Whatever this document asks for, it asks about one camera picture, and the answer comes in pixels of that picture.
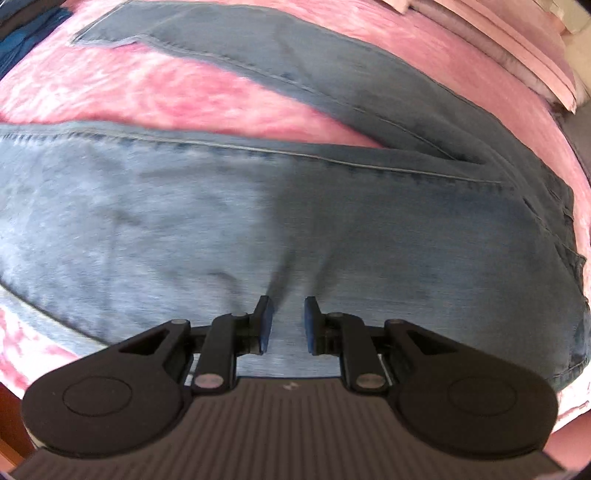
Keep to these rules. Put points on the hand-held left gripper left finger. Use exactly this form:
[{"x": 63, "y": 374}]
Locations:
[{"x": 264, "y": 323}]

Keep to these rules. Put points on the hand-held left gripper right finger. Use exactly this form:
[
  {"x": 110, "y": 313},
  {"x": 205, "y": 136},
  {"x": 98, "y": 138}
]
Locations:
[{"x": 310, "y": 325}]

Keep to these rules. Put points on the light blue jeans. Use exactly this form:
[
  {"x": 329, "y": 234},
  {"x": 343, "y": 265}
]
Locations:
[{"x": 184, "y": 221}]

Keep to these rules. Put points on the pink floral blanket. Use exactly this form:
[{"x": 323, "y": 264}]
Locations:
[{"x": 161, "y": 101}]

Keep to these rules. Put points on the folded pink quilt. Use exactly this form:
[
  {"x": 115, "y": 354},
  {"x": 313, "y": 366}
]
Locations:
[{"x": 508, "y": 37}]

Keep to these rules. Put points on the folded blue garment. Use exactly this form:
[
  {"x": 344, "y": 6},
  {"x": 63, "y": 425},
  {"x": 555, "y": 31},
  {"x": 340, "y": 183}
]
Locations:
[{"x": 27, "y": 41}]

